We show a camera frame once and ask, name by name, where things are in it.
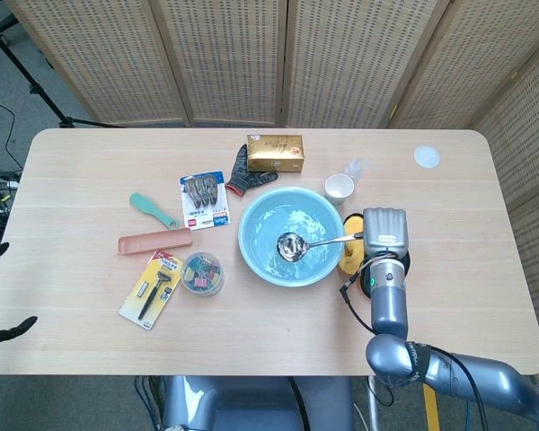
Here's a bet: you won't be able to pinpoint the gold cardboard box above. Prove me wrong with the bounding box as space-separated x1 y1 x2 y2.
246 133 305 173

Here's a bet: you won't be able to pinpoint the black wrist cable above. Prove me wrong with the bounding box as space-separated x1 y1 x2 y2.
339 258 378 336

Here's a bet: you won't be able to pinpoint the light blue plastic basin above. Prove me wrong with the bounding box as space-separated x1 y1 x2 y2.
238 187 346 288

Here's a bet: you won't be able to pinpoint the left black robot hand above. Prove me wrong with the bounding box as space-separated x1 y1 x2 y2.
0 242 39 349

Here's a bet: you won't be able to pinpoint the yellow and grey cloth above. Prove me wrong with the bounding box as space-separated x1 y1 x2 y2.
338 212 412 298

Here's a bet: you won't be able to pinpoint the grey knit work glove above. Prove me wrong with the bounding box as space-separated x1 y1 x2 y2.
225 143 278 197

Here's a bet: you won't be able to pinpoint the black cables under table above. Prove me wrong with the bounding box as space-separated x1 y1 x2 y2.
133 374 165 431

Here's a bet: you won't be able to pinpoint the clear plastic wash bottle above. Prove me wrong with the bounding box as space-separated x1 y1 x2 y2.
343 156 379 189

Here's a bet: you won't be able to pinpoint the woven folding screen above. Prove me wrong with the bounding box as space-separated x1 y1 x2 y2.
4 0 539 405

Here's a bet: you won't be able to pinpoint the white paper cup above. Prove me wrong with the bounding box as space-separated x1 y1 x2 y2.
324 172 355 207

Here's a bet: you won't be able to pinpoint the stainless steel ladle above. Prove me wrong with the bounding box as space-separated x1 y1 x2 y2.
276 232 365 261

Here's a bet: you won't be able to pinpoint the white round table cap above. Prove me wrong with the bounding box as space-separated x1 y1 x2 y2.
413 145 442 170

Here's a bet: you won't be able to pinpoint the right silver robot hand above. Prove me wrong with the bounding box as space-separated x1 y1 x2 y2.
354 207 409 261

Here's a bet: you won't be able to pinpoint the razor blister pack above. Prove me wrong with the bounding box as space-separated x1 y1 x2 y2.
119 250 184 331

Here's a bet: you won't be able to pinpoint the blue-grey robot torso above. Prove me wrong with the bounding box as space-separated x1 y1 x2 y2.
161 374 356 431

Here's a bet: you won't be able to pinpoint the pink plastic tray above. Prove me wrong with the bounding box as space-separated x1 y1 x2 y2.
117 227 194 257

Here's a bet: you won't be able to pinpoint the binder clip jar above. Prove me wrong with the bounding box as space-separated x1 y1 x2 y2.
179 251 226 297

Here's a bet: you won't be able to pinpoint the green plastic brush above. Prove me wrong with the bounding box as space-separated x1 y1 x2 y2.
128 192 181 231

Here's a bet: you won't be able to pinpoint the black tripod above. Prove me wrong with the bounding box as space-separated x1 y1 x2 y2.
0 15 122 129

